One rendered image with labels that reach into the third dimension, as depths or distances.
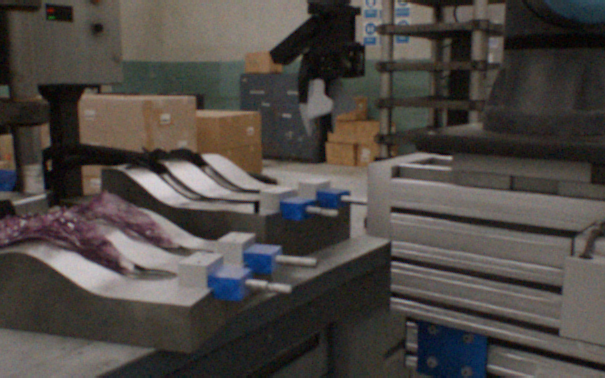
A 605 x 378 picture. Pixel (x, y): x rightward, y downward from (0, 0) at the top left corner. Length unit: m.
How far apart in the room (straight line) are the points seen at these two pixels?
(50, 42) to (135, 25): 8.32
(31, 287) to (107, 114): 4.45
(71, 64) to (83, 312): 1.11
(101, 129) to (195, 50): 4.85
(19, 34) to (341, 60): 0.78
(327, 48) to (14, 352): 0.63
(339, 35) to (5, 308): 0.63
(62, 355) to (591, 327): 0.53
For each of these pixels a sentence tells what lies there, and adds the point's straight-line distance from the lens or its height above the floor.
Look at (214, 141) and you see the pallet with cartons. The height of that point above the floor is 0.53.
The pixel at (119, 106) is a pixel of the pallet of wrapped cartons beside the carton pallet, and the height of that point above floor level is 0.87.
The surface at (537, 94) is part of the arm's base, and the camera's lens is 0.70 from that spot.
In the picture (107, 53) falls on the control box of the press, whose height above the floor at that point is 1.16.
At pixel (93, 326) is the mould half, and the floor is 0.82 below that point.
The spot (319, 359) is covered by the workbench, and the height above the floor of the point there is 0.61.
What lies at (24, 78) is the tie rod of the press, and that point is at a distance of 1.58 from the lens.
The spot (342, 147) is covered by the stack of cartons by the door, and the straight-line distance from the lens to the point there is 8.05.
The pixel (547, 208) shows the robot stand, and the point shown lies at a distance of 0.71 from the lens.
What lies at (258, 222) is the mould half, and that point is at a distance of 0.99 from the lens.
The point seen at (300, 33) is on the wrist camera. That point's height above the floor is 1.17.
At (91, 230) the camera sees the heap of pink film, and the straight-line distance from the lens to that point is 0.87.
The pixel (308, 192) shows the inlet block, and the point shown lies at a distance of 1.11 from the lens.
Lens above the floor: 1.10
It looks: 10 degrees down
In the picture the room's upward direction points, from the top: straight up
